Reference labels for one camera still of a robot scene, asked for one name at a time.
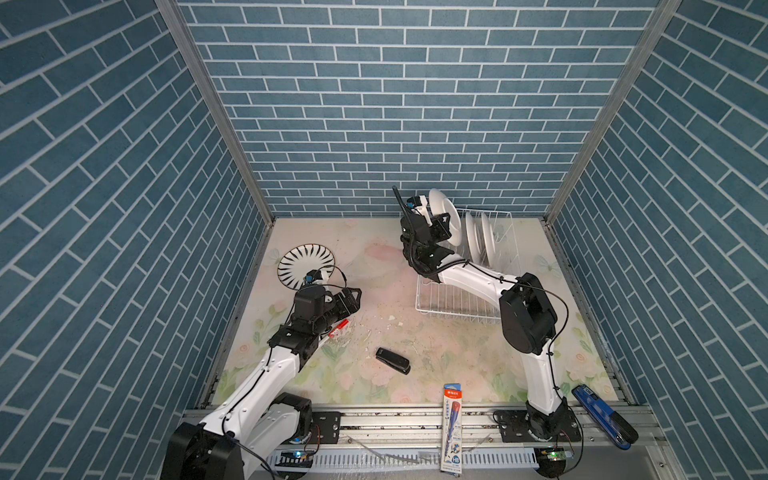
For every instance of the red and white marker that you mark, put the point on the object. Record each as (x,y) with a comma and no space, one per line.
(338,328)

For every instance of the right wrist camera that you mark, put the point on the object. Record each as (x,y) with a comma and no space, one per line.
(420,205)

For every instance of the blue striped white plate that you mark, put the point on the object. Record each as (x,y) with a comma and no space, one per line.
(295,263)

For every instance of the blue and black handheld tool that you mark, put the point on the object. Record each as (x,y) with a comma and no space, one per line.
(617,429)

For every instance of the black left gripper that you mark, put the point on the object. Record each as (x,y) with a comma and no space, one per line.
(353,306)

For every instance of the white wire dish rack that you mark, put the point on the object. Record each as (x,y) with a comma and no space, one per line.
(468,290)

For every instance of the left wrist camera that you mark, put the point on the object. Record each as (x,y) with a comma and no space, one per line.
(313,276)

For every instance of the black stapler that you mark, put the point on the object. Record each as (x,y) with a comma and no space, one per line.
(393,360)

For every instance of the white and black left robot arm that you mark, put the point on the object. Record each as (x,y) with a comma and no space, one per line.
(236,439)

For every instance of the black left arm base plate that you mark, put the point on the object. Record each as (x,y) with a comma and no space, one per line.
(321,427)

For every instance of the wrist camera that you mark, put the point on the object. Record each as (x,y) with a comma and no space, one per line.
(420,205)
(313,276)

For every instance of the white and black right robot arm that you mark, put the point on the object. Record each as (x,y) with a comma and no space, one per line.
(528,318)

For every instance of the aluminium front rail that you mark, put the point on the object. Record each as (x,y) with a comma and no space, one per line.
(421,426)

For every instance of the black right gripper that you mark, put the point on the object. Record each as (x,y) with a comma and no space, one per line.
(441,228)

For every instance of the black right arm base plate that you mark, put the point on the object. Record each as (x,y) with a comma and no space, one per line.
(522,426)

